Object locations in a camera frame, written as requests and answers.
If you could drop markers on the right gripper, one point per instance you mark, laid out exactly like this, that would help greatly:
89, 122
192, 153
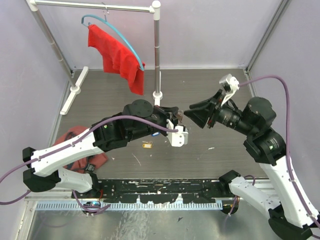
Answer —
199, 115

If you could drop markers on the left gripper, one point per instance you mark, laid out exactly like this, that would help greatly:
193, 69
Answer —
167, 113

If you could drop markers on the wire keyring with keys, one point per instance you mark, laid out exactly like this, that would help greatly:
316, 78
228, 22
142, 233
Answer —
179, 114

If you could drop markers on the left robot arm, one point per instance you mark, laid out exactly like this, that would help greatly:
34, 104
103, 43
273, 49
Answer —
139, 119

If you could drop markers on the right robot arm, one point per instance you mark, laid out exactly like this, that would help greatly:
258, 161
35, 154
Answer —
286, 215

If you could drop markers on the key with yellow tag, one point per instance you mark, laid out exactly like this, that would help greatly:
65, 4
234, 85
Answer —
147, 144

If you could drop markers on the red shirt on hanger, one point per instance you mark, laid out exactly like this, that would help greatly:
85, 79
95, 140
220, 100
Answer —
117, 58

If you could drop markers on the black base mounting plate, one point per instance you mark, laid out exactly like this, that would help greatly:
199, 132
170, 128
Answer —
156, 191

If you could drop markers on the maroon shirt on table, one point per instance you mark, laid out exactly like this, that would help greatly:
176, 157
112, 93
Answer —
86, 164

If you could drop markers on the metal clothes rack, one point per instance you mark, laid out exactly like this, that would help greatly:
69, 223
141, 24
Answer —
60, 21

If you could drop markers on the blue clothes hanger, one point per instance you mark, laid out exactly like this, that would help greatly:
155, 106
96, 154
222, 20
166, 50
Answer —
126, 42

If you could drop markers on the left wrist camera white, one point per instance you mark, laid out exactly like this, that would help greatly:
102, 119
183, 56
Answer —
177, 134

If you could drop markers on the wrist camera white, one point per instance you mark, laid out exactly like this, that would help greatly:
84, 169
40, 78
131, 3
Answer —
177, 134
230, 85

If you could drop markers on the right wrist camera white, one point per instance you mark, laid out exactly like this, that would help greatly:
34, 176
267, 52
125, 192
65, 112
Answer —
230, 85

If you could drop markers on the white slotted cable duct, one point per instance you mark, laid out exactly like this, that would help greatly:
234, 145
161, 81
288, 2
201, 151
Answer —
175, 206

